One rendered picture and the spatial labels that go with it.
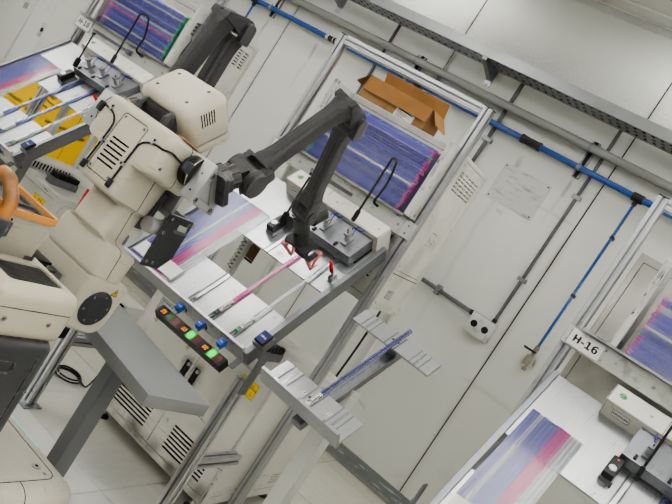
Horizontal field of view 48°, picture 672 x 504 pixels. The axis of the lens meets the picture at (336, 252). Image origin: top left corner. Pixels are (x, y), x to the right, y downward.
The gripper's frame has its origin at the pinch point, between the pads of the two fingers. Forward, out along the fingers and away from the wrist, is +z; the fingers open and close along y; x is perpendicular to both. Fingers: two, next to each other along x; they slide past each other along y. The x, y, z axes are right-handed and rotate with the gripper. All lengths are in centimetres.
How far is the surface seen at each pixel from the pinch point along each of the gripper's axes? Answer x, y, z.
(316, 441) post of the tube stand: 33, -42, 30
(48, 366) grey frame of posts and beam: 75, 60, 49
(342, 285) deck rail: -11.9, -9.4, 14.5
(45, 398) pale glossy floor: 79, 65, 71
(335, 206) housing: -33.9, 16.2, 6.1
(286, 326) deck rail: 16.4, -9.9, 13.4
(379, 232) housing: -35.6, -5.3, 6.2
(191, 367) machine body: 35, 25, 54
